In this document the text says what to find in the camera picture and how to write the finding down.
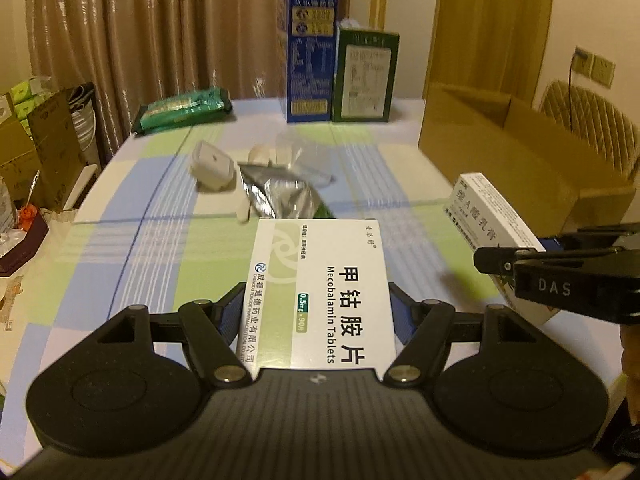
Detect clear plastic box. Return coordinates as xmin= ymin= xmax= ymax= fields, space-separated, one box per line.
xmin=276 ymin=132 xmax=335 ymax=189

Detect black power cable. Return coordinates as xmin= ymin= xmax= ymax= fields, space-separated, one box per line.
xmin=567 ymin=47 xmax=587 ymax=92

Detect green tissue packs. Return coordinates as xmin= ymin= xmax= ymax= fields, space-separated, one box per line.
xmin=10 ymin=77 xmax=53 ymax=121

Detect green white medicine box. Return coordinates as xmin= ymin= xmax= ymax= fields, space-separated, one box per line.
xmin=235 ymin=217 xmax=401 ymax=378

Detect white box with plant print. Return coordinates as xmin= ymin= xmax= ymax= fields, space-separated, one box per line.
xmin=444 ymin=172 xmax=561 ymax=323

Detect tall blue carton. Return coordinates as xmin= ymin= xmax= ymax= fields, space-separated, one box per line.
xmin=286 ymin=0 xmax=341 ymax=123

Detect small brown cardboard box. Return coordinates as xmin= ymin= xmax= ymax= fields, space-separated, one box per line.
xmin=27 ymin=87 xmax=87 ymax=211

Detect quilted chair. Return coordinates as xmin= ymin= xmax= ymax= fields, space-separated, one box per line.
xmin=540 ymin=79 xmax=640 ymax=181

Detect yellow curtain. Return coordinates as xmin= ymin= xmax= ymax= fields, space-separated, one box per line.
xmin=435 ymin=0 xmax=551 ymax=106

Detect dark brown tray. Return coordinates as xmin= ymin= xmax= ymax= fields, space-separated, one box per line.
xmin=0 ymin=215 xmax=51 ymax=277

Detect white square case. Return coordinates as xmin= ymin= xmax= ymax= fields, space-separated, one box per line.
xmin=191 ymin=141 xmax=236 ymax=192

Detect brown curtain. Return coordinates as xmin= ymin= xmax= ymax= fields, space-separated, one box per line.
xmin=25 ymin=0 xmax=353 ymax=156

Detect green wet wipes pack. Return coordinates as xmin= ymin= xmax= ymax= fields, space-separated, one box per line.
xmin=132 ymin=87 xmax=233 ymax=136

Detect wall socket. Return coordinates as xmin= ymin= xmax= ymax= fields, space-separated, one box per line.
xmin=572 ymin=47 xmax=616 ymax=86

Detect silver green foil packet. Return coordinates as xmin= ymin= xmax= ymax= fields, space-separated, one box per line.
xmin=237 ymin=162 xmax=334 ymax=219

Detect orange handled metal tool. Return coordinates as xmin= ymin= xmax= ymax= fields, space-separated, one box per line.
xmin=17 ymin=170 xmax=42 ymax=231

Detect plaid cloth covered desktop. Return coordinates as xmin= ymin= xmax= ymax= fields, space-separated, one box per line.
xmin=0 ymin=96 xmax=631 ymax=461

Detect dark shopping bag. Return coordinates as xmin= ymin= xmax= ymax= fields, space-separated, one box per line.
xmin=70 ymin=82 xmax=99 ymax=166

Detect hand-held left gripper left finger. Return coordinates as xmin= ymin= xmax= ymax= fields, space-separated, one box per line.
xmin=95 ymin=282 xmax=253 ymax=387

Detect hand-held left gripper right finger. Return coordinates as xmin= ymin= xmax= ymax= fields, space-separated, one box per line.
xmin=382 ymin=281 xmax=538 ymax=387

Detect dark green carton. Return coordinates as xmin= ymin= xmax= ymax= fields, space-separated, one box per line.
xmin=331 ymin=25 xmax=401 ymax=123

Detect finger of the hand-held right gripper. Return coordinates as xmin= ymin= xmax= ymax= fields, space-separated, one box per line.
xmin=474 ymin=245 xmax=626 ymax=275
xmin=545 ymin=224 xmax=640 ymax=252

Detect large brown cardboard box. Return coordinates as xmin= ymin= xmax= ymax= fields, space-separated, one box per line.
xmin=417 ymin=82 xmax=640 ymax=241

